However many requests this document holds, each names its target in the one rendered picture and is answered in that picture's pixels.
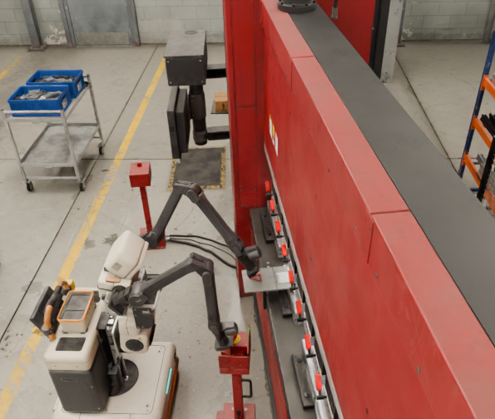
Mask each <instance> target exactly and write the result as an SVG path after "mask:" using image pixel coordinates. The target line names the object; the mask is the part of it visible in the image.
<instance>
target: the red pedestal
mask: <svg viewBox="0 0 495 419"><path fill-rule="evenodd" d="M129 179H130V183H131V188H134V187H139V188H140V192H141V202H142V206H143V211H144V215H145V221H146V228H140V236H141V235H142V234H145V233H146V232H148V231H150V232H151V231H152V230H153V228H154V227H152V222H151V212H150V207H149V202H148V197H147V192H146V186H151V166H150V161H147V162H137V163H131V166H130V172H129ZM165 248H166V231H164V238H163V240H162V241H161V242H160V243H159V245H158V246H157V247H156V248H155V249H165ZM147 250H152V249H149V248H147Z"/></svg>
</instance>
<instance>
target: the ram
mask: <svg viewBox="0 0 495 419"><path fill-rule="evenodd" d="M270 117H271V120H272V138H271V135H270ZM264 119H265V147H266V150H267V153H268V156H269V159H270V164H271V168H272V170H273V174H274V177H275V182H276V185H277V188H278V191H279V194H280V199H281V203H282V205H283V209H284V212H285V217H286V220H287V223H288V226H289V229H290V234H291V238H292V240H293V244H294V247H295V252H296V255H297V258H298V261H299V266H300V269H301V273H302V275H303V279H304V284H305V287H306V290H307V293H308V296H309V301H310V304H311V308H312V310H313V314H314V319H315V322H316V325H317V329H318V331H319V336H320V340H321V342H322V346H323V349H324V354H325V357H326V360H327V363H328V366H329V371H330V375H331V377H332V381H333V384H334V389H335V392H336V395H337V398H338V401H339V406H340V410H341V412H342V416H343V419H437V418H436V416H435V415H434V412H433V409H432V408H431V405H430V403H429V401H428V398H427V396H426V394H425V392H424V389H423V387H422V385H421V382H420V381H419V379H418V375H417V373H416V372H415V370H414V367H413V364H412V363H411V360H410V358H409V356H408V353H407V351H406V349H405V347H404V345H403V342H402V340H401V337H400V336H399V334H398V330H397V328H396V327H395V325H394V321H393V319H392V318H391V315H390V313H389V311H388V308H387V306H386V304H385V302H384V299H383V297H382V295H381V293H380V291H379V288H378V285H377V284H376V282H375V280H374V276H373V275H372V273H371V270H370V268H369V266H368V264H367V262H366V260H365V258H364V255H363V253H362V251H361V249H360V246H359V243H358V240H357V239H356V237H355V235H354V231H353V230H352V228H351V225H350V223H349V221H348V218H347V216H346V214H345V212H344V209H343V207H342V205H341V203H340V201H339V198H338V196H337V194H336V192H335V190H334V187H333V185H332V183H331V180H330V178H329V176H328V173H327V171H326V169H325V168H324V164H323V162H322V160H321V158H320V156H319V152H318V151H317V149H316V147H315V144H314V142H313V140H312V137H311V135H310V133H309V130H308V128H307V126H306V124H305V122H304V119H303V117H302V115H301V113H300V111H299V107H298V106H297V104H296V102H295V99H294V97H293V95H292V92H291V91H290V88H289V85H288V83H287V81H286V80H285V76H284V74H283V72H282V70H281V68H280V65H279V63H278V61H277V59H276V57H275V54H274V52H273V50H272V47H271V45H270V43H269V40H268V38H267V36H266V35H265V31H264ZM273 125H274V128H275V132H276V135H277V137H278V156H277V154H276V151H275V146H274V143H273V138H274V136H273ZM274 141H275V138H274ZM265 155H266V158H267V154H266V152H265ZM267 161H268V158H267ZM268 164H269V161H268ZM270 164H269V168H270ZM270 173H271V176H272V179H273V175H272V172H271V169H270ZM273 182H274V179H273ZM275 182H274V186H275ZM275 191H276V194H277V197H278V200H279V203H280V199H279V196H278V193H277V190H276V187H275ZM280 208H281V204H280ZM281 212H282V215H283V218H284V222H285V217H284V214H283V211H282V208H281ZM285 227H286V229H287V225H286V223H285ZM287 233H288V236H289V239H290V235H289V231H288V229H287ZM290 244H291V248H292V250H293V246H292V243H291V240H290ZM295 252H294V250H293V254H294V257H295ZM295 262H296V265H297V269H298V272H299V267H298V264H297V261H296V257H295ZM299 277H300V280H301V283H302V286H303V290H304V285H303V282H302V278H301V276H300V272H299ZM304 295H305V298H306V301H307V304H308V308H309V303H308V299H307V296H306V293H305V290H304ZM309 313H310V316H311V319H312V323H313V325H314V320H313V317H312V314H311V311H310V308H309ZM314 330H315V334H316V337H317V340H318V344H319V349H320V351H321V355H322V358H323V361H324V355H323V353H322V349H321V346H320V343H319V338H318V335H317V332H316V328H315V325H314ZM324 366H325V370H326V372H327V376H328V379H329V374H328V370H327V367H326V364H325V361H324ZM329 385H330V387H331V391H332V394H333V397H334V402H335V406H336V409H337V412H338V415H339V419H341V417H340V414H339V409H338V406H337V402H336V400H335V396H334V391H333V388H332V385H331V381H330V379H329Z"/></svg>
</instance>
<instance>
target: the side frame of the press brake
mask: <svg viewBox="0 0 495 419"><path fill-rule="evenodd" d="M316 2H317V3H318V4H319V6H320V7H321V8H322V9H323V11H324V12H325V13H326V15H327V16H328V17H329V18H330V20H331V21H332V22H333V23H334V25H335V26H336V27H337V28H338V29H339V30H340V31H341V32H342V34H343V35H344V36H345V38H346V39H347V40H348V41H349V43H350V44H351V45H352V46H353V48H354V49H355V50H356V51H357V53H358V54H359V55H360V56H361V57H362V58H363V59H364V61H365V62H366V63H367V64H369V52H370V44H371V37H372V29H373V21H374V8H375V0H338V6H337V8H338V11H337V15H338V19H331V15H332V7H333V6H334V0H316ZM222 4H223V20H224V36H225V68H226V84H227V100H228V116H229V132H230V163H231V179H232V195H233V211H234V227H235V233H236V235H237V236H238V237H240V238H241V239H242V241H243V242H244V246H245V248H246V247H248V246H249V247H250V246H251V242H250V209H255V208H265V207H267V200H271V196H270V197H266V194H267V191H266V188H265V182H266V181H269V184H270V194H271V191H272V176H271V173H270V168H269V164H268V161H267V158H266V155H265V119H264V29H263V27H262V25H261V24H260V0H222ZM235 259H236V275H237V278H238V283H239V293H240V297H249V296H253V293H245V290H244V284H243V278H242V273H241V270H246V268H245V267H244V266H243V264H242V263H241V262H240V261H239V260H238V259H237V257H236V256H235Z"/></svg>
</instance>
